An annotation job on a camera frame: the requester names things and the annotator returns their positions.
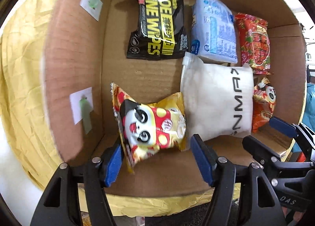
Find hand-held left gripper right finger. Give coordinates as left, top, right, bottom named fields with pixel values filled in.
left=190, top=133, right=287, bottom=226

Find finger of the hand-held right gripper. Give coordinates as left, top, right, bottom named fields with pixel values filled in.
left=242, top=135, right=281, bottom=168
left=269, top=116, right=306, bottom=141

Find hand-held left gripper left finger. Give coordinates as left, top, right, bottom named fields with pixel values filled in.
left=30, top=142, right=124, bottom=226

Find orange panda snack packet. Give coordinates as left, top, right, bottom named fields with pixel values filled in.
left=251, top=77, right=277, bottom=133

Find yellow panda snack packet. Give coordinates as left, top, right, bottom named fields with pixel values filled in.
left=110, top=82, right=187, bottom=174

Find white fabric pouch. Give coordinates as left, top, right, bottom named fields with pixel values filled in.
left=180, top=52, right=254, bottom=143

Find red snack packet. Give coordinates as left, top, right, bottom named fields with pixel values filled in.
left=234, top=13, right=272, bottom=75

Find cardboard box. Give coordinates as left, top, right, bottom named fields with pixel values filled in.
left=41, top=0, right=308, bottom=198

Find blue white tissue packet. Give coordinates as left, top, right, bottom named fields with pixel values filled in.
left=191, top=0, right=239, bottom=64

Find black yellow wipes packet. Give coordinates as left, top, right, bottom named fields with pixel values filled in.
left=123, top=0, right=189, bottom=60

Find dark fleece clothing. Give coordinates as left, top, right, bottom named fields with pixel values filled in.
left=145, top=201, right=240, bottom=226

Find yellow tablecloth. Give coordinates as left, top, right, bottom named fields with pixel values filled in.
left=0, top=0, right=242, bottom=218

